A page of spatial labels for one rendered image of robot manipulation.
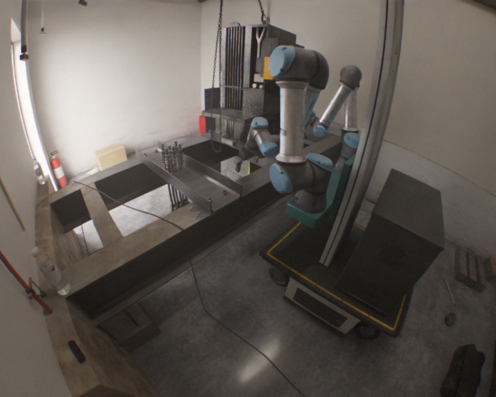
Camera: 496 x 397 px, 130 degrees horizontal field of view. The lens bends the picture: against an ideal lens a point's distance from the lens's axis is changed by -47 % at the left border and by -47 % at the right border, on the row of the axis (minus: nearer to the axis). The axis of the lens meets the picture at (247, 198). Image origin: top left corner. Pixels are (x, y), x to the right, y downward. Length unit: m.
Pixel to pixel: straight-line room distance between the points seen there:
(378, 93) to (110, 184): 1.62
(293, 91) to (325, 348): 1.32
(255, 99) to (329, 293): 1.43
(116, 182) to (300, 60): 1.38
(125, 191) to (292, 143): 1.29
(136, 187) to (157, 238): 0.87
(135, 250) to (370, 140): 1.00
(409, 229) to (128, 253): 1.07
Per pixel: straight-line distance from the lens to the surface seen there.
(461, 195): 2.65
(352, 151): 1.32
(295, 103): 0.75
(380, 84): 0.87
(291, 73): 0.74
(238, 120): 1.56
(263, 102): 1.71
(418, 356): 1.73
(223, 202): 1.04
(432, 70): 2.51
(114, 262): 0.90
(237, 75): 1.86
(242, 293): 1.48
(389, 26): 0.90
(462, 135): 2.55
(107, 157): 3.26
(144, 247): 0.90
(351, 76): 1.27
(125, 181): 1.67
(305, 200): 0.92
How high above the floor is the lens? 1.28
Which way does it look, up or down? 35 degrees down
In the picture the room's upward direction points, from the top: 3 degrees clockwise
